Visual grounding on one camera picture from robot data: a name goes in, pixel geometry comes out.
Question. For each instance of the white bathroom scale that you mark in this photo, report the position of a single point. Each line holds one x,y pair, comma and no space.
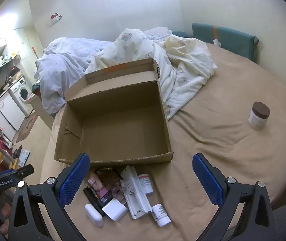
24,158

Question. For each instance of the small white bottle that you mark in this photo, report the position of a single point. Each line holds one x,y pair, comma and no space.
216,43

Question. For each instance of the black slippers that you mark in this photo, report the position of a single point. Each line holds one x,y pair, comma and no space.
17,152

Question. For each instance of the white washing machine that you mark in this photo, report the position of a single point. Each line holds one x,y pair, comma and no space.
22,93

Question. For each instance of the cardboard box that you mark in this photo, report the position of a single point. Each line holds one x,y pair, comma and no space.
122,128

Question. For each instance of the brown floor rug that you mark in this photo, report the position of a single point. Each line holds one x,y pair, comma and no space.
26,130

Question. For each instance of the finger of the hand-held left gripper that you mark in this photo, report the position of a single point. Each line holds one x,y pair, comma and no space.
24,170
5,173

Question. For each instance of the green headboard cushion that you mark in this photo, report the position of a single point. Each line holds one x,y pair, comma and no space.
233,40

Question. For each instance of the purple and black gadget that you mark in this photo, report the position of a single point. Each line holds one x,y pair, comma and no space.
105,194

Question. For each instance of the white cabinet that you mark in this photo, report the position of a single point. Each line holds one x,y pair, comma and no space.
6,113

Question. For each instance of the white power adapter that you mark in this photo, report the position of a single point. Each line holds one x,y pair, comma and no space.
114,209

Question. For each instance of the white pill bottle red label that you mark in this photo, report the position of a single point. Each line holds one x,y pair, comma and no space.
145,183

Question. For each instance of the cream jar with brown lid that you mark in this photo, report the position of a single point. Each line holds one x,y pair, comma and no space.
258,120

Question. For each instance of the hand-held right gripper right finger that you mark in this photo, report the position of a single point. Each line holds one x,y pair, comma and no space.
206,180

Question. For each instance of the long white box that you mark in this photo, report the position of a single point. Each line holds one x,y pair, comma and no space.
135,198

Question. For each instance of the black flashlight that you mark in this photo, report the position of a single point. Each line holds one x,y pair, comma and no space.
90,195

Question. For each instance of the pink hair accessory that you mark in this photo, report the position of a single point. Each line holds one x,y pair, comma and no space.
95,182

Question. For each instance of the wall hook ornament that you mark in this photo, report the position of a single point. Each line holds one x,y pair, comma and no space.
55,17

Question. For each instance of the brown hair clip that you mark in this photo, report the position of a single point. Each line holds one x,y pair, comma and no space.
110,178

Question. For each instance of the white quilt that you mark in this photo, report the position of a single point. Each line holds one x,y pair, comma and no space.
65,65

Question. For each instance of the small white oval case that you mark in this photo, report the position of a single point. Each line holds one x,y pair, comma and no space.
94,214

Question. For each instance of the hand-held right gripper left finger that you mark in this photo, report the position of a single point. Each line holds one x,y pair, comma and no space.
74,180

